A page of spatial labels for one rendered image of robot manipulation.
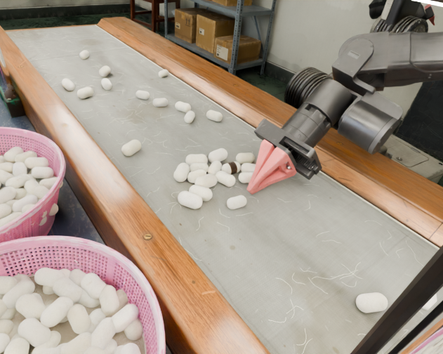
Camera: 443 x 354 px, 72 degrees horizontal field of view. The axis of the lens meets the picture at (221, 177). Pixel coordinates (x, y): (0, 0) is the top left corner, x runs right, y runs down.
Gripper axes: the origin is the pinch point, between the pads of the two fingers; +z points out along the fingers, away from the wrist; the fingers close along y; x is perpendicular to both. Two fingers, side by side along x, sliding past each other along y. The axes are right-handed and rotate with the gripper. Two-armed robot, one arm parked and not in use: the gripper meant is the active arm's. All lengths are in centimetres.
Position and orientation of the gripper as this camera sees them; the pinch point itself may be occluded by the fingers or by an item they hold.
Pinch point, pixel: (253, 187)
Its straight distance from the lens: 47.1
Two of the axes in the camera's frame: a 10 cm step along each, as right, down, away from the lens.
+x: 4.2, 3.9, 8.2
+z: -6.6, 7.5, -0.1
